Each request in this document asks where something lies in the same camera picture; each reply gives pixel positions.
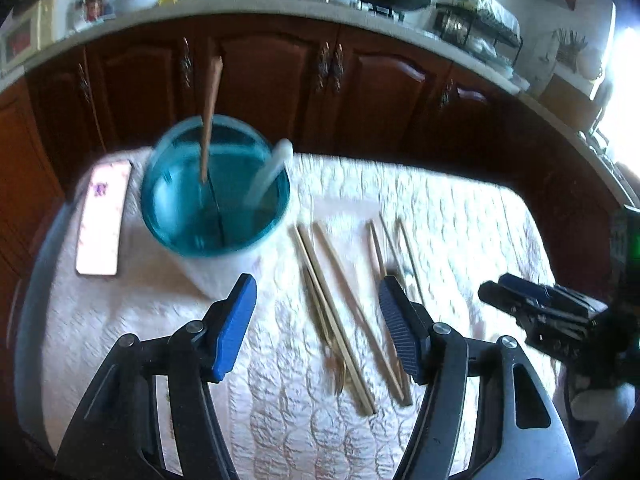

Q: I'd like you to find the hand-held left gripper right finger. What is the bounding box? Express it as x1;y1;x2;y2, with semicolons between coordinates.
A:
377;275;581;480

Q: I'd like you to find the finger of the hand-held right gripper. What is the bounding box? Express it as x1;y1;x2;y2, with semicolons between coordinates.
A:
478;282;596;361
500;273;608;321

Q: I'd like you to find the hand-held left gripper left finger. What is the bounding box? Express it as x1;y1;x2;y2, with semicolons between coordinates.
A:
55;274;258;480

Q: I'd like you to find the teal plastic cup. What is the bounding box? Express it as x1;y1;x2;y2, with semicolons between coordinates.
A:
140;115;292;297

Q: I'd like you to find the dark brown wooden chopstick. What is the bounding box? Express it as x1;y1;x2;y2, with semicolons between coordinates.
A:
200;56;224;183

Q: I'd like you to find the white quilted cloth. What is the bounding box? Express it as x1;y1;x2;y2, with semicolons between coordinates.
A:
37;147;561;480

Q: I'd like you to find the smartphone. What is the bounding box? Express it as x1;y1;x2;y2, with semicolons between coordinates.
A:
75;159;133;277

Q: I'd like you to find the wooden cutting board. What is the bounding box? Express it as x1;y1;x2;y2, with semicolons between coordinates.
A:
540;72;596;126

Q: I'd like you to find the round bamboo lid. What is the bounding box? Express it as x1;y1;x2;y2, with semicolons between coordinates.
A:
575;47;603;81

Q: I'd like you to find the brown wooden base cabinet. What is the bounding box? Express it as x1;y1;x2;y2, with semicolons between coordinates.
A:
0;20;626;411

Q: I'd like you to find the black dish rack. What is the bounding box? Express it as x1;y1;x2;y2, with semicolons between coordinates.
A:
432;0;523;61

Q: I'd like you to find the speckled stone countertop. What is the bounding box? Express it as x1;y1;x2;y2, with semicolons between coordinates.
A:
0;0;640;221

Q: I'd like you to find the cream microwave oven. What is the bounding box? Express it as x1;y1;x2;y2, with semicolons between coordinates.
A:
0;0;66;68

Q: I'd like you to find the white plastic spoon handle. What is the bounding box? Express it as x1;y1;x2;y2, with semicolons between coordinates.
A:
245;139;294;206

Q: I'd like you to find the wall utensil holder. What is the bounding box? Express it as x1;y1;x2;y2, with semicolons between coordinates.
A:
552;27;588;66

